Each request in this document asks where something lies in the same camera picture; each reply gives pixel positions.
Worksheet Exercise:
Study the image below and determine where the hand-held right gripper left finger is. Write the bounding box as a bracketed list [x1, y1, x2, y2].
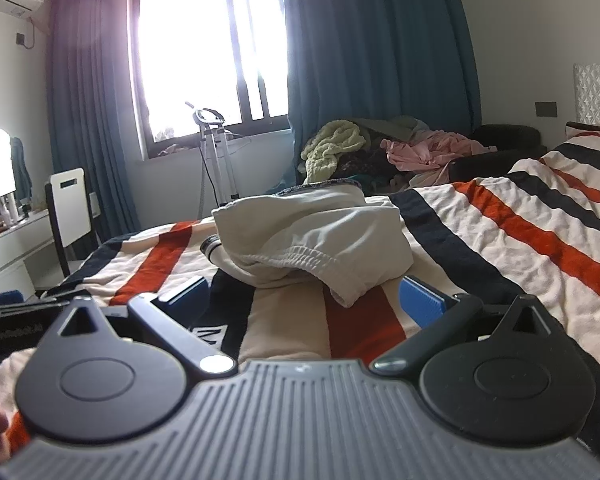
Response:
[57, 275, 238, 377]

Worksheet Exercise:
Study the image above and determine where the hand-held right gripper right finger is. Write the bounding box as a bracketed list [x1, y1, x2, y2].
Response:
[372, 276, 551, 376]

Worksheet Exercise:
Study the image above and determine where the white zip jacket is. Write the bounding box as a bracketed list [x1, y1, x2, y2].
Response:
[200, 182, 415, 309]

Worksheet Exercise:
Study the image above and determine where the dark clothes pile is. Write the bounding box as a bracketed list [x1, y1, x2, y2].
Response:
[330, 145, 406, 186]

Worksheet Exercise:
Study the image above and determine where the white desk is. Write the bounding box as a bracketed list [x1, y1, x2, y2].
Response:
[0, 207, 53, 291]

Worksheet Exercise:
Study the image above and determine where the white chair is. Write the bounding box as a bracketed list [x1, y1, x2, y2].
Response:
[44, 167, 101, 278]

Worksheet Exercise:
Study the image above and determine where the group of cosmetic bottles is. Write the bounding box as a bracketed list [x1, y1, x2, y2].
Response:
[0, 195, 31, 233]

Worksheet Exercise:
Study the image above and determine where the striped blanket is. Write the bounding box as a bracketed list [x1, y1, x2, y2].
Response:
[0, 132, 600, 461]

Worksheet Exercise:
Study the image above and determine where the beige garment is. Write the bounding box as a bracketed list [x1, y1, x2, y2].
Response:
[405, 165, 453, 189]

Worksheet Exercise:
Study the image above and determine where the green garment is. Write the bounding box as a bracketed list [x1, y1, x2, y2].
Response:
[352, 174, 397, 192]

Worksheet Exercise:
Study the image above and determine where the dark teal hanging garment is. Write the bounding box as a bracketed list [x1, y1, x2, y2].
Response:
[10, 136, 33, 203]

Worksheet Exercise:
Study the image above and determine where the lit mirror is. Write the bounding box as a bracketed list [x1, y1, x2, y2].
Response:
[0, 129, 17, 203]

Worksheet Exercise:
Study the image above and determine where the white garment steamer stand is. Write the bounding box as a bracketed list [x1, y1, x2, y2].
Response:
[184, 101, 253, 218]

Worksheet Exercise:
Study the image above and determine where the crumpled pinkish cloth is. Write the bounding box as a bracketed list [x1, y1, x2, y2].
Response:
[155, 130, 191, 157]

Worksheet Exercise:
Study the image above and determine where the pink garment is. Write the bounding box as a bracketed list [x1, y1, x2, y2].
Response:
[385, 131, 498, 173]

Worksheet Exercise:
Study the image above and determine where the grey-green garment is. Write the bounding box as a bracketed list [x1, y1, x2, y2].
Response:
[352, 116, 431, 143]

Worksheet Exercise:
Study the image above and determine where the black sofa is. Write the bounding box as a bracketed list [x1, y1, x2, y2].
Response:
[447, 124, 551, 183]

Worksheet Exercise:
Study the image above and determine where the window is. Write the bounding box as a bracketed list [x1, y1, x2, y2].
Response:
[127, 0, 291, 161]

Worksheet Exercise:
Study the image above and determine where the white quilted headboard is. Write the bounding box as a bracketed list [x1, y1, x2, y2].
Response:
[572, 60, 600, 126]

